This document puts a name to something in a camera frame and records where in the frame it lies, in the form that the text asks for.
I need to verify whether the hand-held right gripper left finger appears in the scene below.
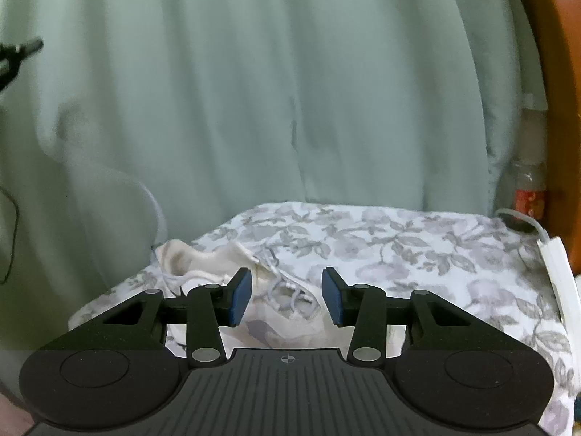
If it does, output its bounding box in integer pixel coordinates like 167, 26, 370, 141
103, 267, 253, 368

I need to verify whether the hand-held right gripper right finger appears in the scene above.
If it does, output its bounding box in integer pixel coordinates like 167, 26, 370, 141
320, 267, 473, 368

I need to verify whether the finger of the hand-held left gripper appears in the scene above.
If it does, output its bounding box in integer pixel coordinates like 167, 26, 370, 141
0, 39, 45, 94

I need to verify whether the white fabric shoe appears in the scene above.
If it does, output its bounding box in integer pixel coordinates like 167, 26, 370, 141
152, 238, 328, 350

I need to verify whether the grey floral blanket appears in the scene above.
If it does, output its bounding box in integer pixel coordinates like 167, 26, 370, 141
68, 201, 581, 436

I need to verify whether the plastic bottle with red label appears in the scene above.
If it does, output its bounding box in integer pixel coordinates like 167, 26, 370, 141
497, 93, 550, 232

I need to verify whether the pale green curtain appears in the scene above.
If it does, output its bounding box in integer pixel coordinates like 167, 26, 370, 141
0, 0, 552, 350

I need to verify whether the white power strip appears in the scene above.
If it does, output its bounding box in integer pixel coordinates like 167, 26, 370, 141
536, 235, 577, 328

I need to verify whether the orange wooden headboard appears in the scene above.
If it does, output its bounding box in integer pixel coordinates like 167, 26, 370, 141
522, 0, 581, 278

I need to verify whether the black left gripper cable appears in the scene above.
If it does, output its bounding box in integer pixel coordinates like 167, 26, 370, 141
0, 186, 20, 284

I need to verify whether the white power cable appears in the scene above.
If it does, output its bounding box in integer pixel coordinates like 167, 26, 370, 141
495, 208, 552, 241

